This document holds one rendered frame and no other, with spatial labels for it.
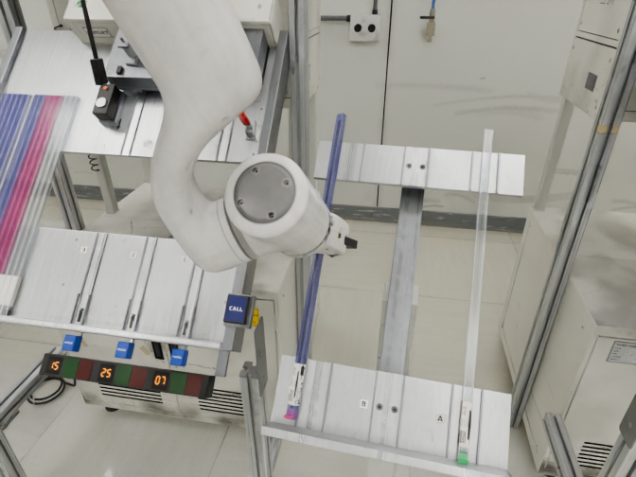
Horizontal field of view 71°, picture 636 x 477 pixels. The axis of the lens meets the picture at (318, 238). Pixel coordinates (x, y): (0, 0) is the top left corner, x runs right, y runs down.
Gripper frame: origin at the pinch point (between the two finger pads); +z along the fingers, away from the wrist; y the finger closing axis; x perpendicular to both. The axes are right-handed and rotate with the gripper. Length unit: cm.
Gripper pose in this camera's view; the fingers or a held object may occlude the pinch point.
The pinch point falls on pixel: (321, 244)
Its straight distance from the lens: 72.5
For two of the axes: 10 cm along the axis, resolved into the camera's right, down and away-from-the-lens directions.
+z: 1.8, 1.7, 9.7
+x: -1.5, 9.8, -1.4
